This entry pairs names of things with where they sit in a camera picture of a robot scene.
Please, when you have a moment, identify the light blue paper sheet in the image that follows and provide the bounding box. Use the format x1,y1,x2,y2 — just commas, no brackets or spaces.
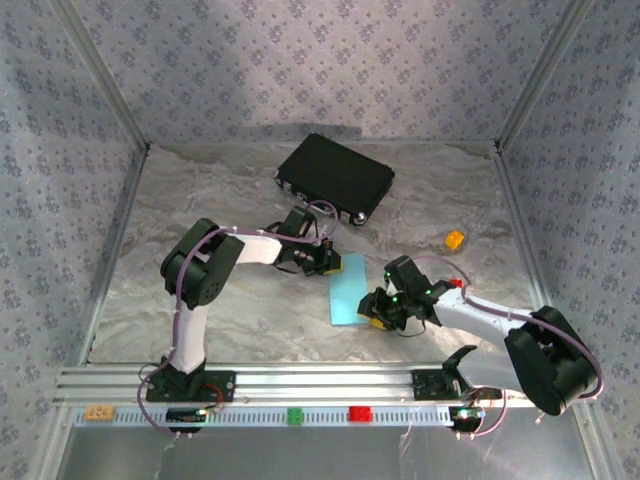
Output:
327,252,370,327

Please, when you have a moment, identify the black hard case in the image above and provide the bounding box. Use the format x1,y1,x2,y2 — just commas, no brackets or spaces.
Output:
273,132,396,227

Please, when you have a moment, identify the right black circuit board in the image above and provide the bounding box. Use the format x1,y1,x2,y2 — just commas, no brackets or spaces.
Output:
448,405,485,431

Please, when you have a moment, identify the black circuit board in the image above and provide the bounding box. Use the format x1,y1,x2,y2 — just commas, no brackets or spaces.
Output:
166,407,209,434
448,405,485,431

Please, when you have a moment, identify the left black circuit board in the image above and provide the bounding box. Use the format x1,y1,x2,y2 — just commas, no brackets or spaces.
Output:
166,407,209,434

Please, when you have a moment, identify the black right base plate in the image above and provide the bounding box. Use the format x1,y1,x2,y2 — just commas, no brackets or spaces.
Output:
410,368,504,401

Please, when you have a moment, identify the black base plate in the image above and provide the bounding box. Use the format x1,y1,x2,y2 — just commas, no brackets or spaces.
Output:
410,368,504,401
145,369,237,404

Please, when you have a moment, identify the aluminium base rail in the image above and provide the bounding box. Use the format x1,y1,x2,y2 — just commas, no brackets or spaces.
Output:
52,363,599,409

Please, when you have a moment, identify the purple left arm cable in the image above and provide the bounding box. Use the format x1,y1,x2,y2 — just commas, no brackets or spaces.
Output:
137,199,340,441

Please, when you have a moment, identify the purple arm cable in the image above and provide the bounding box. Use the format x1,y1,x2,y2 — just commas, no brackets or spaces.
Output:
137,199,340,441
412,254,605,440

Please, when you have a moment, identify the aluminium frame bar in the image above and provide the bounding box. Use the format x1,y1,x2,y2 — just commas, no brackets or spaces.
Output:
77,144,151,366
492,142,551,314
494,0,599,151
47,0,152,151

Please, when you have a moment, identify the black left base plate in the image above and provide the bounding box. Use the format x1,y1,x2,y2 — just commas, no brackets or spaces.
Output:
145,369,237,404

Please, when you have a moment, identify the white slotted cable duct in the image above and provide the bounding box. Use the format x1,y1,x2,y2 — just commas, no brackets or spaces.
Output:
72,405,484,429

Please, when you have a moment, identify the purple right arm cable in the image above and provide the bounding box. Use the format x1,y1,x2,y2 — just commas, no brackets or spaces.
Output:
412,254,605,440

